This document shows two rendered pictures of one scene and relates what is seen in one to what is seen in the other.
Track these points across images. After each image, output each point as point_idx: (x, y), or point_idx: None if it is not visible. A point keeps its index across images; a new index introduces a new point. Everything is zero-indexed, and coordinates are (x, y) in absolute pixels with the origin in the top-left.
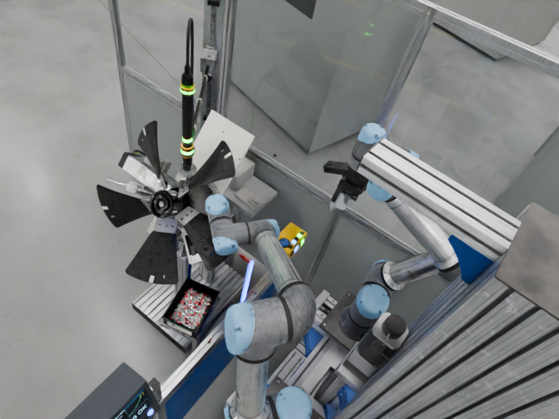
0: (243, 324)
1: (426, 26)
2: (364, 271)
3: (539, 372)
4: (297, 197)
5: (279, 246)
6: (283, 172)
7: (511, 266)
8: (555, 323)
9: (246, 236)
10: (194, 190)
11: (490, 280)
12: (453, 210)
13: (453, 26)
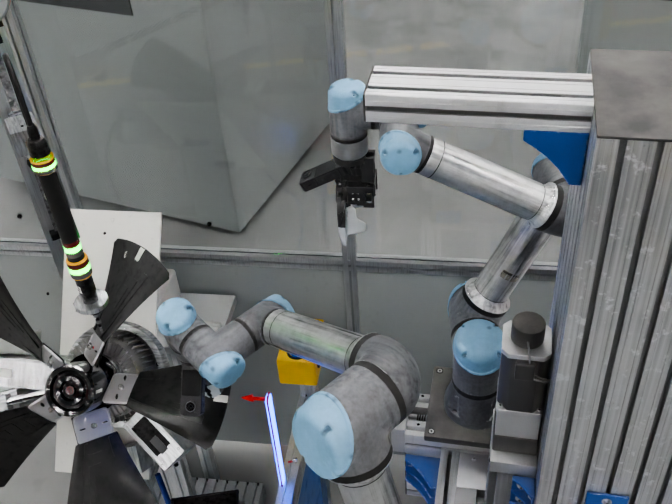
0: (329, 418)
1: None
2: (440, 344)
3: None
4: (271, 287)
5: (306, 318)
6: (228, 258)
7: (608, 119)
8: None
9: (248, 337)
10: (108, 347)
11: (595, 145)
12: (509, 98)
13: None
